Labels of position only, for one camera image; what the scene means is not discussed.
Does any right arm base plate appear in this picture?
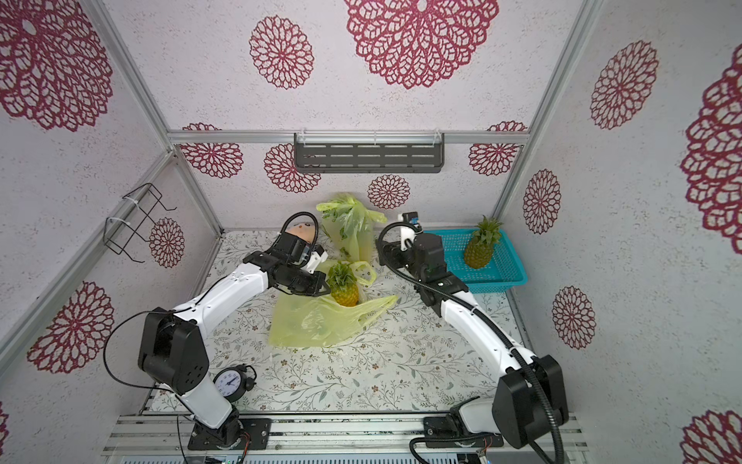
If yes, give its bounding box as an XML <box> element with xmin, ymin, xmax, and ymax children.
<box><xmin>423</xmin><ymin>414</ymin><xmax>504</xmax><ymax>449</ymax></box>

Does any avocado print green plastic bag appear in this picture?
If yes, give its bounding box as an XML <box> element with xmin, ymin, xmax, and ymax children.
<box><xmin>316</xmin><ymin>193</ymin><xmax>388</xmax><ymax>262</ymax></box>

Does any teal plastic basket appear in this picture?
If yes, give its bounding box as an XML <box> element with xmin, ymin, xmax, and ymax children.
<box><xmin>431</xmin><ymin>228</ymin><xmax>529</xmax><ymax>293</ymax></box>

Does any plush doll toy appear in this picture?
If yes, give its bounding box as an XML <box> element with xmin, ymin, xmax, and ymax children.
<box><xmin>286</xmin><ymin>222</ymin><xmax>319</xmax><ymax>246</ymax></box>

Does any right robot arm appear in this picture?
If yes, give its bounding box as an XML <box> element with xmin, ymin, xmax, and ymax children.
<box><xmin>376</xmin><ymin>223</ymin><xmax>569</xmax><ymax>463</ymax></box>

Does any plain green plastic bag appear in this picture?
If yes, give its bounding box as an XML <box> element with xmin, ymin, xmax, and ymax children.
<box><xmin>269</xmin><ymin>260</ymin><xmax>399</xmax><ymax>348</ymax></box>

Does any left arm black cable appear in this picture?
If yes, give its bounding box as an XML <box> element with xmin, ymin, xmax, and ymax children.
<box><xmin>102</xmin><ymin>211</ymin><xmax>321</xmax><ymax>391</ymax></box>

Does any grey wall shelf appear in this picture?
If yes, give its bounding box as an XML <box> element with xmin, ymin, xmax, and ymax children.
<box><xmin>294</xmin><ymin>133</ymin><xmax>446</xmax><ymax>174</ymax></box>

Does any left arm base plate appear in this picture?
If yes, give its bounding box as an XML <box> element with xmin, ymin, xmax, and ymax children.
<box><xmin>187</xmin><ymin>417</ymin><xmax>272</xmax><ymax>452</ymax></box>

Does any black wire wall rack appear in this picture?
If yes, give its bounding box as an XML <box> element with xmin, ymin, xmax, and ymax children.
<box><xmin>102</xmin><ymin>183</ymin><xmax>177</xmax><ymax>264</ymax></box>

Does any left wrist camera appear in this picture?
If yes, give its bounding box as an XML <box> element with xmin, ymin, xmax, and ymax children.
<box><xmin>268</xmin><ymin>231</ymin><xmax>328</xmax><ymax>274</ymax></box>

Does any black alarm clock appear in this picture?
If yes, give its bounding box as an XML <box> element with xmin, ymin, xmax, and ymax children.
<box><xmin>214</xmin><ymin>363</ymin><xmax>258</xmax><ymax>403</ymax></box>

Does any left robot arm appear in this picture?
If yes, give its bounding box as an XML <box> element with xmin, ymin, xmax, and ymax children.
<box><xmin>137</xmin><ymin>249</ymin><xmax>328</xmax><ymax>434</ymax></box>

